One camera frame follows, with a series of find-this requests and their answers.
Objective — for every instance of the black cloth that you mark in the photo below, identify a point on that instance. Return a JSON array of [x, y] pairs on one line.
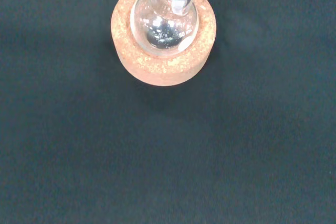
[[78, 142]]

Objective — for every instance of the glass round-bottom flask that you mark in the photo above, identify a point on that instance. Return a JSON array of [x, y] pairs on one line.
[[162, 32]]

